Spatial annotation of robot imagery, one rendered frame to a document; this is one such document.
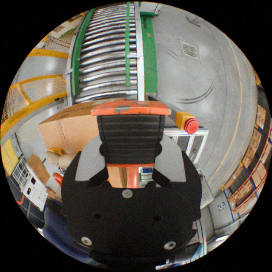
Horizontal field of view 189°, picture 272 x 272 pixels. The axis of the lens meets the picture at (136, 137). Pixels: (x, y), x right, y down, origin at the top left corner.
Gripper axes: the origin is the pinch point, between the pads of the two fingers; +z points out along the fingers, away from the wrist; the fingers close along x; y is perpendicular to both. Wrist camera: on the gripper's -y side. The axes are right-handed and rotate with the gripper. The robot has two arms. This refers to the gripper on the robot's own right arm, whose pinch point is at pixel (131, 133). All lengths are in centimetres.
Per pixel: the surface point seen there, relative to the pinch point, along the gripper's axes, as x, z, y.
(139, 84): 4, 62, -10
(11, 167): -751, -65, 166
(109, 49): -21, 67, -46
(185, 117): 21.1, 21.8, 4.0
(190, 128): 22.4, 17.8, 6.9
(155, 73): 29, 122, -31
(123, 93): -8, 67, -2
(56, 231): -23.6, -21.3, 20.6
